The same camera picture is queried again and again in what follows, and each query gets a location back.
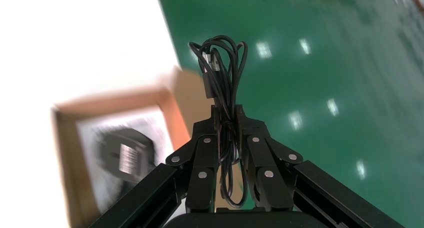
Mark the printed white paper manual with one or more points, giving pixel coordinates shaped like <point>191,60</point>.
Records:
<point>99,186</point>

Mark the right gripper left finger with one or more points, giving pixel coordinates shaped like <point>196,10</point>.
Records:
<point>205,153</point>

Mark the brown cardboard box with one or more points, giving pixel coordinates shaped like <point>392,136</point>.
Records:
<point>185,94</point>

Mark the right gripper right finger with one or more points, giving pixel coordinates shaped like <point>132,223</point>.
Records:
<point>261,153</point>

